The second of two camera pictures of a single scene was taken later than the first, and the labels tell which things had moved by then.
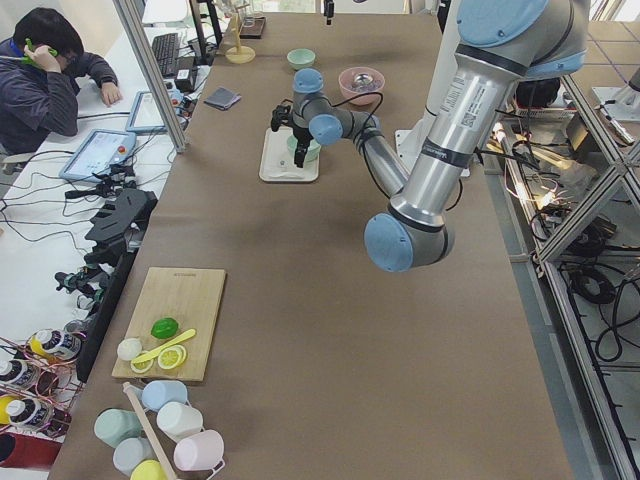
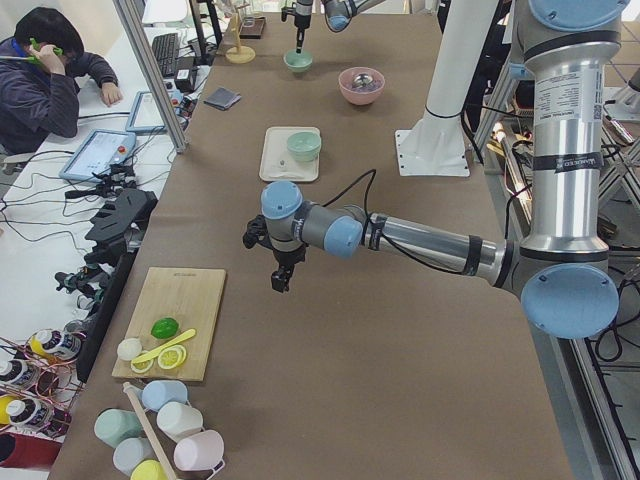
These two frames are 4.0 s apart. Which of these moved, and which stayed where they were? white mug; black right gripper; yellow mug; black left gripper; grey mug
Moved: black right gripper; black left gripper
Stayed: yellow mug; white mug; grey mug
